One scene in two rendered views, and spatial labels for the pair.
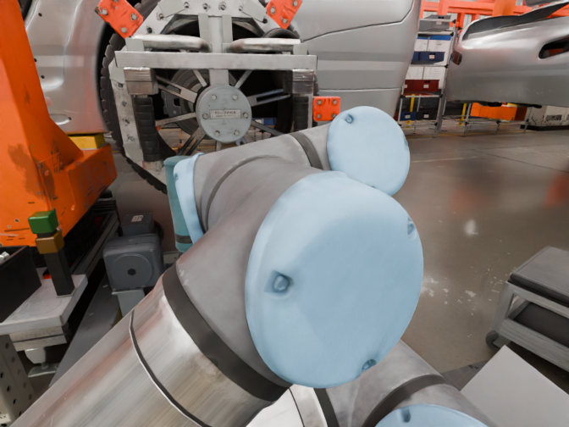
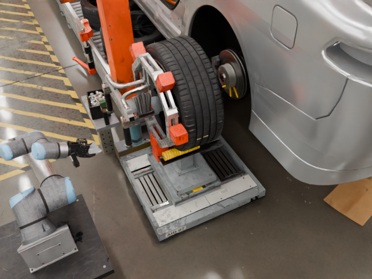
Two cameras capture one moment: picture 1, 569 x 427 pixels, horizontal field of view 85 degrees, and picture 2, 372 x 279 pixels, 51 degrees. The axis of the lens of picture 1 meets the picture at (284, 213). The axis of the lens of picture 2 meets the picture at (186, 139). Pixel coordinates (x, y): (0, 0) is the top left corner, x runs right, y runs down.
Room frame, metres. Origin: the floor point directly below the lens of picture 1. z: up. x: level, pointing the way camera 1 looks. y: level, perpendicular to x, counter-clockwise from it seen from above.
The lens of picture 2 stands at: (0.80, -1.64, 2.28)
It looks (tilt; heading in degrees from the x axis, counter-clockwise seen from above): 44 degrees down; 80
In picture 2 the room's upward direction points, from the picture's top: 2 degrees counter-clockwise
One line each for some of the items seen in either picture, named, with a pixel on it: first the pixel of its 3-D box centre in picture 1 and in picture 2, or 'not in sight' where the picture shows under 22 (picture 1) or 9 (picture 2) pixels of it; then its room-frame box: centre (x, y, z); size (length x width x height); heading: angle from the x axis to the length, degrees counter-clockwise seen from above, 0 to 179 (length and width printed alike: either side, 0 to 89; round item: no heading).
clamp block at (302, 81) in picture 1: (297, 80); (130, 120); (0.79, -0.03, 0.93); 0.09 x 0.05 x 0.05; 14
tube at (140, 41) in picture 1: (174, 30); (125, 74); (0.81, 0.25, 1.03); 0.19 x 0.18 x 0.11; 14
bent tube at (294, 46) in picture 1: (260, 34); (137, 92); (0.85, 0.06, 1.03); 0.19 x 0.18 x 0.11; 14
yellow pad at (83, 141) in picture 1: (82, 141); not in sight; (1.30, 0.83, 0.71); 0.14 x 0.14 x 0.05; 14
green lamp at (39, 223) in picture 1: (43, 222); (102, 103); (0.62, 0.53, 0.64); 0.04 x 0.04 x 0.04; 14
